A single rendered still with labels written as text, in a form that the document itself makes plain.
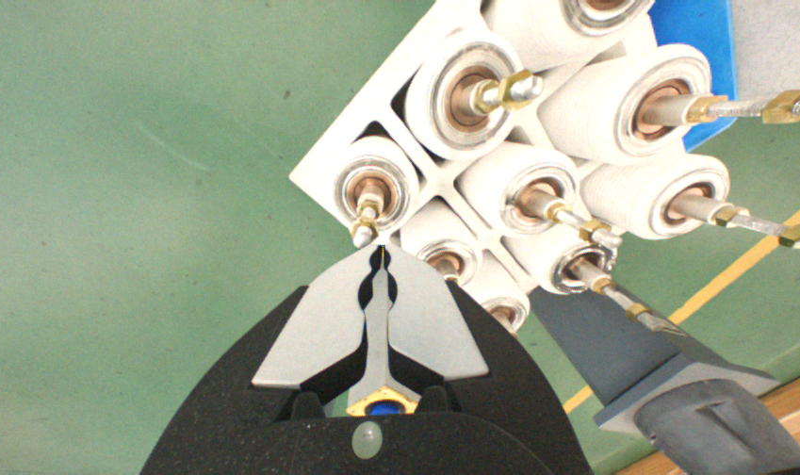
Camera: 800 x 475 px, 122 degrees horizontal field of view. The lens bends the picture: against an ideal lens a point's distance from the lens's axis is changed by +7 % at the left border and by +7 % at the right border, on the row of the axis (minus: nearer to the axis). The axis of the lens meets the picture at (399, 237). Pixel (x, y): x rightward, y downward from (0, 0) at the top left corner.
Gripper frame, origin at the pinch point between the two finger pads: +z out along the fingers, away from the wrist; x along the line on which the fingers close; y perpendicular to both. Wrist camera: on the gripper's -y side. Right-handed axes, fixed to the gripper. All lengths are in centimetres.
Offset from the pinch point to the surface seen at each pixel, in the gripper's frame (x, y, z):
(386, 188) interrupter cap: 0.3, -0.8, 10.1
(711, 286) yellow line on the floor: 94, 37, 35
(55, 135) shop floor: -59, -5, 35
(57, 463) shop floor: -146, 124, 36
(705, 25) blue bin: 42, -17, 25
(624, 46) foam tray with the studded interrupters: 25.4, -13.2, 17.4
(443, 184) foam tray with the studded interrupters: 7.6, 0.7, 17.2
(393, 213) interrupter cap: 0.9, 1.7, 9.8
